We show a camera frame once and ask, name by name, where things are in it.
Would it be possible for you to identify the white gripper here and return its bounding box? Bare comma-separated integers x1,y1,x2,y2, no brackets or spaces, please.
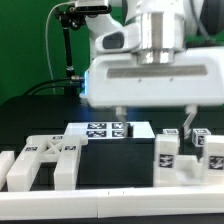
86,47,224,139

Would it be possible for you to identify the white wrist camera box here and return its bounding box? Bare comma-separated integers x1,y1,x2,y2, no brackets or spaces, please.
95,23,141,54

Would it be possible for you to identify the white left wall bar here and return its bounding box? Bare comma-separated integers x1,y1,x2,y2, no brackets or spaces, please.
0,151,15,190

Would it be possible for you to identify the white front wall bar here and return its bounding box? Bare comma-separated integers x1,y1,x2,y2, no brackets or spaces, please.
0,186,224,220

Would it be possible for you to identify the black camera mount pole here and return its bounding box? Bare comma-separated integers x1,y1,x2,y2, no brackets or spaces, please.
54,6,88,98

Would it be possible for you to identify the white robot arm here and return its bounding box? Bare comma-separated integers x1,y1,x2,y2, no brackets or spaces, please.
85,0,224,136

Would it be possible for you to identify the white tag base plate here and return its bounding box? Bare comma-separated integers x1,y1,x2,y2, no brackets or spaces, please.
65,121,155,140

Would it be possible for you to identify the white wall bar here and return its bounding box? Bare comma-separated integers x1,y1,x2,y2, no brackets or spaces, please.
0,186,224,220
0,151,15,190

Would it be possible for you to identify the black overhead camera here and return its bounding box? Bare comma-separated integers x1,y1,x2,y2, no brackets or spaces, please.
69,0,112,15

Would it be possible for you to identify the white chair seat block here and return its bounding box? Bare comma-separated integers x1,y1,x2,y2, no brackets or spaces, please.
169,155,212,187

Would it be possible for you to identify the white tagged cube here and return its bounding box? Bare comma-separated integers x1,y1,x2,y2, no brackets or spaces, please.
192,128,211,147
163,129,179,135

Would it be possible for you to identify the white chair back frame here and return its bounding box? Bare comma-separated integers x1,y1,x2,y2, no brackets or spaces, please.
6,134,88,192

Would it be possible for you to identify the white cable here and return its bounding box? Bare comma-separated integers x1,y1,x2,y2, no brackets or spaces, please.
44,1,77,96

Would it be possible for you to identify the black cable bundle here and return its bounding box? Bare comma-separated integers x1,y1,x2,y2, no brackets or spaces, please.
22,75,85,97

